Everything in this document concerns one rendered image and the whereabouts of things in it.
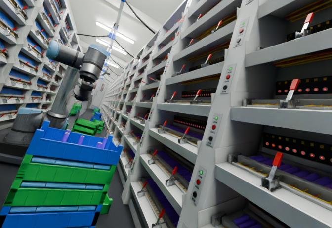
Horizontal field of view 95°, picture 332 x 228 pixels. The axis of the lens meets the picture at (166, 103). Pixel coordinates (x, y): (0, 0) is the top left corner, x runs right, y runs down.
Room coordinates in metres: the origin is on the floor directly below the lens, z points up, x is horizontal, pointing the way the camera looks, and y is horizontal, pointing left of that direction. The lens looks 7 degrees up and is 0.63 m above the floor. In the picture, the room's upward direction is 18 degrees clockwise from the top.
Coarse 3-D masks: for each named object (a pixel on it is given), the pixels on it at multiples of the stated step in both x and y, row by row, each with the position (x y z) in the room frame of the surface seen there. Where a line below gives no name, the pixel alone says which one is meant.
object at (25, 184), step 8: (24, 184) 0.53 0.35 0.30; (32, 184) 0.54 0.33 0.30; (40, 184) 0.55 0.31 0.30; (48, 184) 0.57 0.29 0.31; (56, 184) 0.58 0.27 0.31; (64, 184) 0.59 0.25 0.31; (72, 184) 0.60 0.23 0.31; (80, 184) 0.62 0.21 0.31; (88, 184) 0.64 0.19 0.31; (96, 184) 0.65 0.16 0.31
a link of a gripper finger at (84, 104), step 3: (84, 102) 0.69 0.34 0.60; (87, 102) 0.69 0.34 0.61; (81, 105) 0.68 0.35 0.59; (84, 105) 0.69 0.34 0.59; (81, 108) 0.68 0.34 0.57; (84, 108) 0.68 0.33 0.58; (81, 111) 0.68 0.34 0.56; (84, 111) 0.68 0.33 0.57; (81, 114) 0.68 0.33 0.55; (78, 117) 0.67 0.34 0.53
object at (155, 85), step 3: (162, 75) 1.24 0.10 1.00; (159, 81) 1.27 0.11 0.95; (141, 84) 1.79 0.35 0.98; (144, 84) 1.81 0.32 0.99; (150, 84) 1.49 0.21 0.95; (153, 84) 1.41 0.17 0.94; (156, 84) 1.34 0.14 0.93; (159, 84) 1.27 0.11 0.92; (141, 87) 1.79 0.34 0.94; (144, 87) 1.68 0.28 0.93; (147, 87) 1.58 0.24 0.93; (150, 87) 1.49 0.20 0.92; (153, 87) 1.41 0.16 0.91; (156, 87) 1.75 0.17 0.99; (141, 90) 1.79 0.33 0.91
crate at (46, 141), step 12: (36, 132) 0.51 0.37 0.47; (48, 132) 0.69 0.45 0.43; (60, 132) 0.71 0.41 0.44; (72, 132) 0.74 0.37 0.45; (36, 144) 0.52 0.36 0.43; (48, 144) 0.53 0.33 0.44; (60, 144) 0.55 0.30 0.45; (72, 144) 0.57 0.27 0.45; (84, 144) 0.77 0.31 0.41; (96, 144) 0.80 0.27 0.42; (108, 144) 0.81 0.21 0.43; (48, 156) 0.54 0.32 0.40; (60, 156) 0.56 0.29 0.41; (72, 156) 0.58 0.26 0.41; (84, 156) 0.60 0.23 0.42; (96, 156) 0.62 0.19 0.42; (108, 156) 0.64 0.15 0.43
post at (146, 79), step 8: (160, 32) 1.81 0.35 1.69; (160, 48) 1.82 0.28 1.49; (152, 64) 1.81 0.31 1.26; (144, 80) 1.80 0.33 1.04; (152, 80) 1.84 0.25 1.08; (152, 88) 1.85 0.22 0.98; (136, 112) 1.82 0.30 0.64; (144, 112) 1.85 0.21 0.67; (128, 120) 1.82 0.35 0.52; (128, 128) 1.81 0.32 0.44; (136, 128) 1.84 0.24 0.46; (120, 144) 1.81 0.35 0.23
